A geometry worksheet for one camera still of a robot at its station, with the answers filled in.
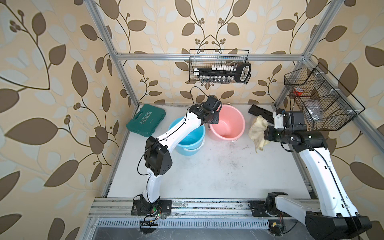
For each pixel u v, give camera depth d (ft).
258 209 2.42
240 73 2.76
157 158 1.72
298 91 2.65
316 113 2.36
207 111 1.98
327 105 2.37
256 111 3.79
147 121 3.45
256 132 2.53
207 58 2.99
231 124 3.32
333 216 1.20
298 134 1.54
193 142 2.59
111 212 2.43
